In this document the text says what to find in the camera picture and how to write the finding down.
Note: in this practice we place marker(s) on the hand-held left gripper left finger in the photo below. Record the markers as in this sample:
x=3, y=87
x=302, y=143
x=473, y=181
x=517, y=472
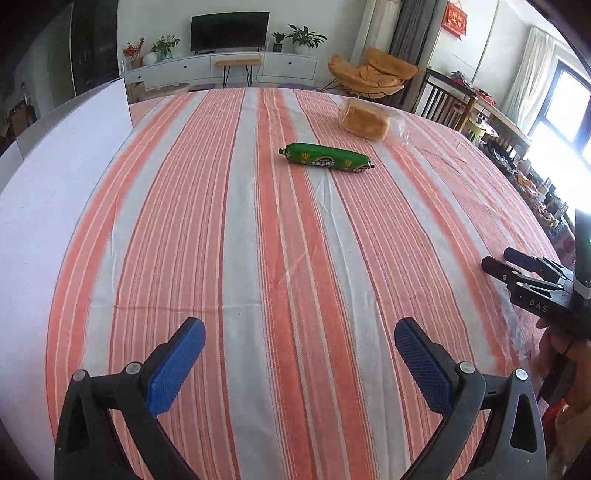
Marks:
x=178, y=364

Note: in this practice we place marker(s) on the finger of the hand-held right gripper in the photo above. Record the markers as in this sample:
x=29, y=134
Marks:
x=531, y=261
x=503, y=270

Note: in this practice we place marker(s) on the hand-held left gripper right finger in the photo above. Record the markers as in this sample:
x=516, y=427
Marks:
x=422, y=364

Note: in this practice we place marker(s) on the bread loaf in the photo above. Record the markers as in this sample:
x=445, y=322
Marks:
x=364, y=121

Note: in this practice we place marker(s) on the white cardboard box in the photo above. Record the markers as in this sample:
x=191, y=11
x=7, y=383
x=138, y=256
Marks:
x=46, y=207

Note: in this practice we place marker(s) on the green sausage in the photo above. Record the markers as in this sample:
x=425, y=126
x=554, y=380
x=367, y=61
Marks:
x=323, y=158

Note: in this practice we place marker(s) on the person's right hand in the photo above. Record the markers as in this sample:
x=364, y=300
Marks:
x=582, y=369

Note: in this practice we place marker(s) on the pile of clutter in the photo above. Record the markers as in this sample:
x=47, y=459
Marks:
x=531, y=184

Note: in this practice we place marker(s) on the orange striped tablecloth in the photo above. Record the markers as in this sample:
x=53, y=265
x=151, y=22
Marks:
x=277, y=277

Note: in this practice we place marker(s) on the green stool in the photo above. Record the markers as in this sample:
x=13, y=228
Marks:
x=478, y=129

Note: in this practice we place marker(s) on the wooden side table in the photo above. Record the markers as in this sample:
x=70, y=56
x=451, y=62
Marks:
x=503, y=120

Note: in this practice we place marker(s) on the window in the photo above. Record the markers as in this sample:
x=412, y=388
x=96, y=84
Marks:
x=565, y=106

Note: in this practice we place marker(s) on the white sheer curtain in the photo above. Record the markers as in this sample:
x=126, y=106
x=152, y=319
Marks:
x=528, y=78

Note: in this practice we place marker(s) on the dark wooden chair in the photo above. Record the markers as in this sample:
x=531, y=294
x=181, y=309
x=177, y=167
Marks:
x=438, y=99

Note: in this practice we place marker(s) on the orange lounge chair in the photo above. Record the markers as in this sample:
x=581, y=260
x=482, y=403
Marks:
x=374, y=74

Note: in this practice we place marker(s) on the grey curtain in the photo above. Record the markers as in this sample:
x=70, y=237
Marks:
x=415, y=32

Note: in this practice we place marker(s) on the air conditioner with cloth cover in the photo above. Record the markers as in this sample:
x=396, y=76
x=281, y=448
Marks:
x=376, y=27

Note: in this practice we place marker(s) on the purple floor mat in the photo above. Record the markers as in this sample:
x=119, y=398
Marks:
x=298, y=87

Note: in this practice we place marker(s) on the white television cabinet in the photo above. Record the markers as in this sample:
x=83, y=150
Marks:
x=286, y=64

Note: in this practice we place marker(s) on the large white-potted plant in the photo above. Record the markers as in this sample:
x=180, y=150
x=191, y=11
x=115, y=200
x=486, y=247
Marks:
x=304, y=39

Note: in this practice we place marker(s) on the white round vase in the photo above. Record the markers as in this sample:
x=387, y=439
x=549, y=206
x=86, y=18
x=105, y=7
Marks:
x=150, y=59

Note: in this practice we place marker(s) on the wooden bench with black legs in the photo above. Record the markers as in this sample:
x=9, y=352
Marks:
x=238, y=59

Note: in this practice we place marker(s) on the red flower plant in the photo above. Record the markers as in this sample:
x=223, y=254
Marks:
x=133, y=50

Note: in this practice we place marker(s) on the green potted plant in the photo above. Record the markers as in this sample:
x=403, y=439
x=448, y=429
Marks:
x=165, y=46

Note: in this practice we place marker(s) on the small dark-potted plant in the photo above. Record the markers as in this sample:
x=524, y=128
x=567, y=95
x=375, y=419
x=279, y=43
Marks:
x=278, y=41

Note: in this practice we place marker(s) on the dark glass display cabinet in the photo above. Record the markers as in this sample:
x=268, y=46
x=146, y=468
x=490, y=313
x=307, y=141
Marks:
x=94, y=41

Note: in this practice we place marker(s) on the black television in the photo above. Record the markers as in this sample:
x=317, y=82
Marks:
x=230, y=30

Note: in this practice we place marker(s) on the red wall hanging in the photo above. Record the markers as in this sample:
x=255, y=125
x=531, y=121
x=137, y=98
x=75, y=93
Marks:
x=454, y=19

